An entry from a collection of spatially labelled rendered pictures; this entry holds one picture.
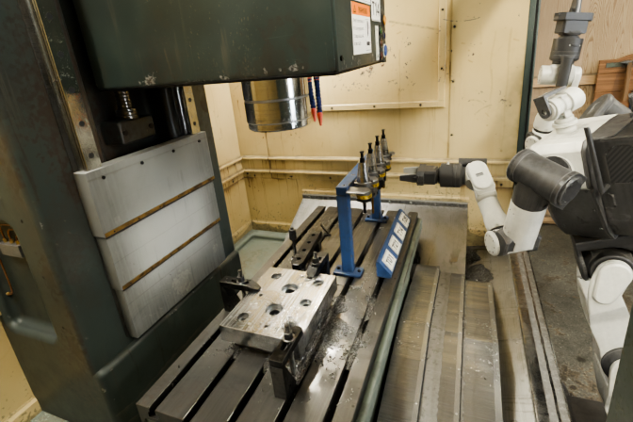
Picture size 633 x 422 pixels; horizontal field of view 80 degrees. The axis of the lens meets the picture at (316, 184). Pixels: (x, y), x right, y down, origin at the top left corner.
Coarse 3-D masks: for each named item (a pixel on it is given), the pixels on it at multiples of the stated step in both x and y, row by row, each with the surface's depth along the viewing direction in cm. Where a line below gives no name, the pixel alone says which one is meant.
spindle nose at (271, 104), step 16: (272, 80) 83; (288, 80) 84; (304, 80) 87; (256, 96) 85; (272, 96) 84; (288, 96) 85; (304, 96) 88; (256, 112) 86; (272, 112) 85; (288, 112) 86; (304, 112) 89; (256, 128) 88; (272, 128) 86; (288, 128) 87
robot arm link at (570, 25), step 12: (564, 12) 121; (576, 12) 121; (588, 12) 121; (564, 24) 123; (576, 24) 123; (564, 36) 125; (576, 36) 124; (552, 48) 128; (564, 48) 124; (576, 48) 123
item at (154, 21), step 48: (96, 0) 86; (144, 0) 81; (192, 0) 77; (240, 0) 73; (288, 0) 70; (336, 0) 69; (96, 48) 91; (144, 48) 86; (192, 48) 81; (240, 48) 77; (288, 48) 73; (336, 48) 71
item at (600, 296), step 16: (576, 272) 126; (608, 272) 108; (624, 272) 106; (592, 288) 112; (608, 288) 109; (624, 288) 108; (592, 304) 113; (608, 304) 112; (624, 304) 110; (592, 320) 117; (608, 320) 116; (624, 320) 114; (592, 336) 127; (608, 336) 118; (624, 336) 116; (608, 352) 119; (608, 368) 119
